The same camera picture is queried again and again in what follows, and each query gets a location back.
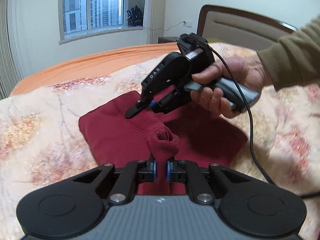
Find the white curtain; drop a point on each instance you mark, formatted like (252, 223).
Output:
(154, 17)

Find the window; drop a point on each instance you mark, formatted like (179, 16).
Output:
(86, 18)

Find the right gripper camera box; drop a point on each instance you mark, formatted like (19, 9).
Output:
(192, 46)

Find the floral beige blanket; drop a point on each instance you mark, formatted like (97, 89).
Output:
(41, 142)

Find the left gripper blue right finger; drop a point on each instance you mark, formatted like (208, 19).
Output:
(171, 168)

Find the orange bed sheet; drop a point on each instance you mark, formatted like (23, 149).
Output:
(95, 65)

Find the dark red sweater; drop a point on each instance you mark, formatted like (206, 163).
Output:
(189, 132)

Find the olive right sleeve forearm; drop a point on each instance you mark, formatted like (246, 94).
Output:
(294, 59)

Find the dark bedside table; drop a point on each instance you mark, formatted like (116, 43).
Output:
(167, 39)

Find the black bag on sill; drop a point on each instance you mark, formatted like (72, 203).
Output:
(135, 17)

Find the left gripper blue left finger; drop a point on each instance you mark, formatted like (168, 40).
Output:
(152, 168)

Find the right hand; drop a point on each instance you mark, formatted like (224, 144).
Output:
(220, 94)

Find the brown padded headboard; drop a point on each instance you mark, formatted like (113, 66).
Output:
(239, 27)

